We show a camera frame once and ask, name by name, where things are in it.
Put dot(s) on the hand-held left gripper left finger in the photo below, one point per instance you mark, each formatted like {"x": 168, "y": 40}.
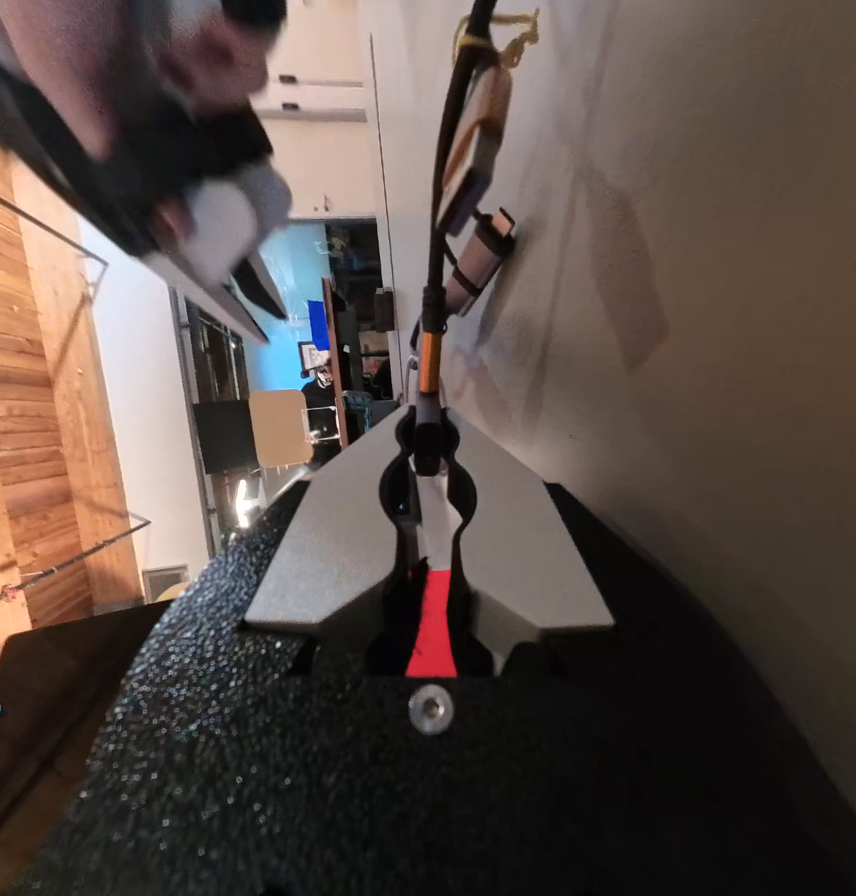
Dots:
{"x": 316, "y": 546}

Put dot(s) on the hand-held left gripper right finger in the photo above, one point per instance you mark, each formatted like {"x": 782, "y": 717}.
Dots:
{"x": 519, "y": 553}

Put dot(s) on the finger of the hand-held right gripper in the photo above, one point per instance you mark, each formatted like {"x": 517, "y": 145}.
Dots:
{"x": 260, "y": 290}
{"x": 218, "y": 297}

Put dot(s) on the grey usb hub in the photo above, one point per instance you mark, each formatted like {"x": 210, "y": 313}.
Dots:
{"x": 478, "y": 140}

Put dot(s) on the silver usb-c plug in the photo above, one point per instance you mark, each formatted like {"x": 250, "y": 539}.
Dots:
{"x": 478, "y": 260}

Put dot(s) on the person's right hand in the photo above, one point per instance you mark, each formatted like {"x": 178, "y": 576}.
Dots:
{"x": 211, "y": 56}

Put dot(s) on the glass partition window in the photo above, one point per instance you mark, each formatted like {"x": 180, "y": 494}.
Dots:
{"x": 281, "y": 294}

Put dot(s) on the blue tape patch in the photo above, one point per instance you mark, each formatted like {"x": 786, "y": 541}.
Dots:
{"x": 318, "y": 323}

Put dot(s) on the brown wooden partition board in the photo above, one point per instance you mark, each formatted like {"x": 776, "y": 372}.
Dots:
{"x": 335, "y": 364}

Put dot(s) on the beige chair back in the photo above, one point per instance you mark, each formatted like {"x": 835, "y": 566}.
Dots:
{"x": 281, "y": 427}

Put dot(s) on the white floor vent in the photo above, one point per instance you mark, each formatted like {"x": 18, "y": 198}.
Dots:
{"x": 164, "y": 582}

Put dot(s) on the yellow twist tie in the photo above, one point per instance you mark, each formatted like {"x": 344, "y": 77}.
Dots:
{"x": 515, "y": 49}

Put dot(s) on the black wall device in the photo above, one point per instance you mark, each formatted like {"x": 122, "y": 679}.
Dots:
{"x": 384, "y": 309}

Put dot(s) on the white wall cabinets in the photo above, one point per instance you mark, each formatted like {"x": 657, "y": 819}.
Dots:
{"x": 323, "y": 140}

